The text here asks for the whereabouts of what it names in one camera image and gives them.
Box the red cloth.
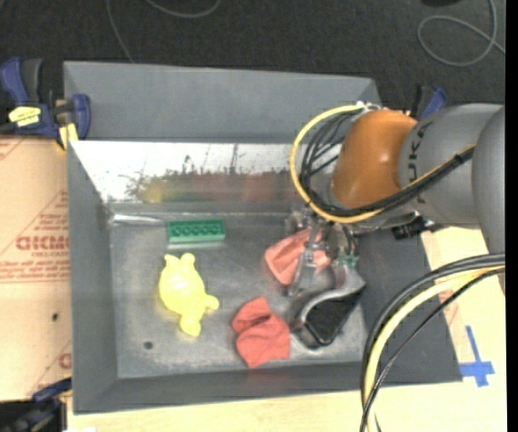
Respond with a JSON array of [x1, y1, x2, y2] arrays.
[[231, 296, 293, 370]]

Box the grey metal bin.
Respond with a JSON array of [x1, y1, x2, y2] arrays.
[[62, 60, 463, 414]]

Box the black cylinder on white bracket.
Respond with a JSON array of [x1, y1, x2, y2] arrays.
[[390, 215, 436, 241]]

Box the dark green flat block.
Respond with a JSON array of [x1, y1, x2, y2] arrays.
[[167, 219, 227, 245]]

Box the brown cardboard board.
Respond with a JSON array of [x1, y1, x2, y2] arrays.
[[0, 134, 73, 405]]

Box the pink cloth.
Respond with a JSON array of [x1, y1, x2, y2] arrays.
[[263, 229, 332, 287]]

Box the yellow toy animal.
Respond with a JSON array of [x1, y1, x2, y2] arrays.
[[157, 252, 221, 338]]

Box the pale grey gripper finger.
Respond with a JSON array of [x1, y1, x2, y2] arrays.
[[287, 228, 317, 296], [300, 235, 332, 293]]

